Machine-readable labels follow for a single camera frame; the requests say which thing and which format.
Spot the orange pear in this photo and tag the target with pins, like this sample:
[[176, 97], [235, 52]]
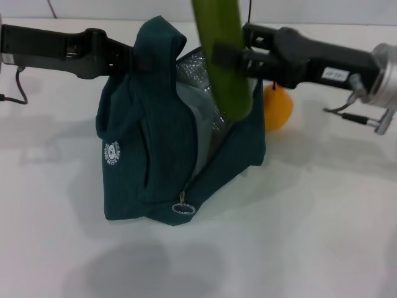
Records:
[[279, 108]]

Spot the green cucumber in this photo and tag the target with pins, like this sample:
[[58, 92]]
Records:
[[226, 87]]

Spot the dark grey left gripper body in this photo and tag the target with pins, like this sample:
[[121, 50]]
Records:
[[46, 46]]

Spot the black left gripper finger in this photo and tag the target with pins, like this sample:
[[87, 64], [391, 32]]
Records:
[[121, 69], [127, 54]]

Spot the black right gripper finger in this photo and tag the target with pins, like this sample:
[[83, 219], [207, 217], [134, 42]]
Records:
[[248, 63], [260, 37]]

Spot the dark teal insulated lunch bag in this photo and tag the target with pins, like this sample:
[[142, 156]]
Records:
[[139, 155]]

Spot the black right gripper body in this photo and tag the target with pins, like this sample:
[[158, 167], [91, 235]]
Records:
[[310, 59]]

